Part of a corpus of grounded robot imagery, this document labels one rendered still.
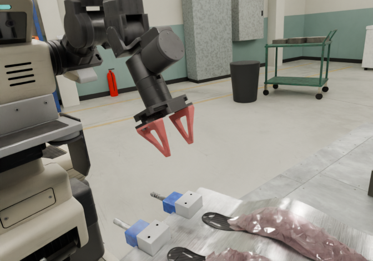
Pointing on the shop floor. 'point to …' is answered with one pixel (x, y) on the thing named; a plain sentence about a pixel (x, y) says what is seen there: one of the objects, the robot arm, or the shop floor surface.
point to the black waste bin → (245, 80)
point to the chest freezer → (368, 49)
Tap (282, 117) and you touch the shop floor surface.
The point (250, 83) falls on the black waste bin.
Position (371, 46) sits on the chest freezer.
